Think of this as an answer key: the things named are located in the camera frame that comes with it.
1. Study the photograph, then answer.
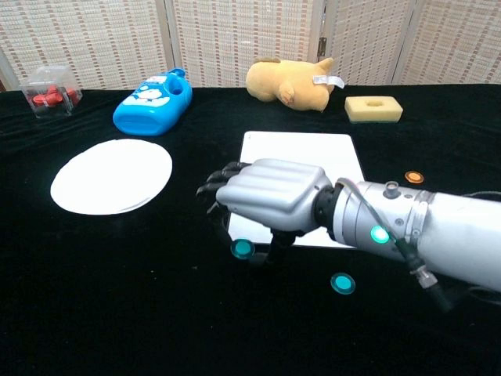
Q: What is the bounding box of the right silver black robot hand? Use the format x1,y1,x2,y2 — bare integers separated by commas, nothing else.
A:
195,157,338,269

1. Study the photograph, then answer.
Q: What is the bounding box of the cyan disc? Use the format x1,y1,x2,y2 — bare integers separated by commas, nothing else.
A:
330,272,357,295
230,238,256,259

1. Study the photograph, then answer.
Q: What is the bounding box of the white rectangular board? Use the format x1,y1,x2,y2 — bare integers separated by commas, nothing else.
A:
226,131,367,250

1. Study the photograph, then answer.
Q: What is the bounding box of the yellow plush toy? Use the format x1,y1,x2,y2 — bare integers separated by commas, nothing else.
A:
245,56,346,114

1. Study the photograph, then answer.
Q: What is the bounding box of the yellow sponge with hole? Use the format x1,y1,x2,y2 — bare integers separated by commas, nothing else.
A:
344,96,404,125

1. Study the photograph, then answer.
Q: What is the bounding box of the blue pump soap bottle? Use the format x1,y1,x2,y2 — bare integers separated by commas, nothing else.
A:
112,67,193,137

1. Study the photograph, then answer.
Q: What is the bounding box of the black velvet tablecloth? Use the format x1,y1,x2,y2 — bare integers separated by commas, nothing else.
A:
0,84,501,376

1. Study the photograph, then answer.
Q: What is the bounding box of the bamboo folding screen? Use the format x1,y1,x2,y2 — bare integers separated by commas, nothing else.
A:
0,0,501,93

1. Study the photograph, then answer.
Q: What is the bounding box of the white round plate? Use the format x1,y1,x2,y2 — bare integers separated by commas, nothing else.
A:
49,138,174,216

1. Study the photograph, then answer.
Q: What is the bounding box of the clear box of red clips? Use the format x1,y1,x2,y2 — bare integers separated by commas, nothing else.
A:
20,64,84,120

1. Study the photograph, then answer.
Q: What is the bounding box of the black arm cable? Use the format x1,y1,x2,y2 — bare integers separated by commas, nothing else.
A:
336,178,501,314

